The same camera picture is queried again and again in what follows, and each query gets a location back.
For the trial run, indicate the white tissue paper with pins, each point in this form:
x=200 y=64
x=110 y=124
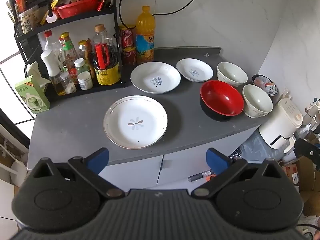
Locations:
x=33 y=68

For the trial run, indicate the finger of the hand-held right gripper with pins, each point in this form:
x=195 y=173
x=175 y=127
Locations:
x=308 y=152

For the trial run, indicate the red plastic basket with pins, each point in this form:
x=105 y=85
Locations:
x=75 y=10

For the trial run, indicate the yellow printed strip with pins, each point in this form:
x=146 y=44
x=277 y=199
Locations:
x=55 y=3

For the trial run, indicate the small printed cardboard box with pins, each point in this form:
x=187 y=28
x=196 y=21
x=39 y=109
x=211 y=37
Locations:
x=290 y=175

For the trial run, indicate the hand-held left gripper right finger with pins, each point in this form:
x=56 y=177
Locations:
x=216 y=158

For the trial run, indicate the white plastic fixture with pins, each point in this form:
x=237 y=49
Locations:
x=312 y=112

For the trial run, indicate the brown cardboard box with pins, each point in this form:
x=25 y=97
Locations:
x=310 y=192

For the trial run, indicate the yellow-capped bottle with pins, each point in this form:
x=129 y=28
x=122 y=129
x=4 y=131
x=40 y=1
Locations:
x=82 y=48

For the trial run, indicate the sauce bottle with red label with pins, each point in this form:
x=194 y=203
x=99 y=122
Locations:
x=70 y=55

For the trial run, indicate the white electric kettle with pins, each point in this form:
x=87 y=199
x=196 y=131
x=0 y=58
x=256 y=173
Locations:
x=277 y=125

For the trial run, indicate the white plate with flower print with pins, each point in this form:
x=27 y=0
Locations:
x=135 y=123

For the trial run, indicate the white-topped oil spray bottle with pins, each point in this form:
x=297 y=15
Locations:
x=51 y=62

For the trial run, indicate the clear bottle with red cap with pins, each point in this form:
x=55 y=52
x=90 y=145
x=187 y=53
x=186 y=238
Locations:
x=50 y=42

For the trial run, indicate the large dark bottle yellow label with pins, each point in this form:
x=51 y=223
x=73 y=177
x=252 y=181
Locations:
x=107 y=73

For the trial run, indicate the clear snack jar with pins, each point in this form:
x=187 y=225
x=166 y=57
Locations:
x=28 y=21

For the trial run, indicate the black metal shelf rack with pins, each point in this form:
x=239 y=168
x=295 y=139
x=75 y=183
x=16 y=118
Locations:
x=85 y=16

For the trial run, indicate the window with black frame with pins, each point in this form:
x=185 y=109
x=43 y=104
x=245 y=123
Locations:
x=10 y=80

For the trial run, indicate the small glass shaker jar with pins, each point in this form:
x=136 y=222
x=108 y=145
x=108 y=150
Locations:
x=66 y=80

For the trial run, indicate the grey marker pen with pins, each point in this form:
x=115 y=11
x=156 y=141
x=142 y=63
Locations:
x=200 y=175

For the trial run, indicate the small white plate blue print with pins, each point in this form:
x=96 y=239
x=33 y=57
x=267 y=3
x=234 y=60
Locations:
x=193 y=71

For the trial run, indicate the small white-capped green bottle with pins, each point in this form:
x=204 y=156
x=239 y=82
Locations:
x=80 y=63

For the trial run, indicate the brown sauce pouch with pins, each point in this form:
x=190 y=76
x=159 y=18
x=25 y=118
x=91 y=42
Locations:
x=90 y=55

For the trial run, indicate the grey plastic bag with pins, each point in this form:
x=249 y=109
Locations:
x=255 y=145

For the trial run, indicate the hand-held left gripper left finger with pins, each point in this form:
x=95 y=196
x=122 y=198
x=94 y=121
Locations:
x=98 y=158

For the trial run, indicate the dark bowl with packets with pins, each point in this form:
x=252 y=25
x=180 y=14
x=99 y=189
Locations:
x=265 y=85

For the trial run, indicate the red and black bowl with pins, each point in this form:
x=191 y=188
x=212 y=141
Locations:
x=221 y=97

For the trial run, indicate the orange juice bottle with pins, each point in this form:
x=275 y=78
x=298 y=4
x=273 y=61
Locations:
x=145 y=42

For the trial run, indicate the white plug adapter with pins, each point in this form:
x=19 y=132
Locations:
x=51 y=18

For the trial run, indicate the large white plate blue print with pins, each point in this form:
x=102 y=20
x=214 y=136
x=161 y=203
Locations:
x=155 y=77

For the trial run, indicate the green carton box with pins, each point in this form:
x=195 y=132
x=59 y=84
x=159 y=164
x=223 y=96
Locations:
x=32 y=97

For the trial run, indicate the white ceramic bowl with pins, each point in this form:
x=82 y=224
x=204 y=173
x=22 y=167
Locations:
x=231 y=73
x=257 y=100

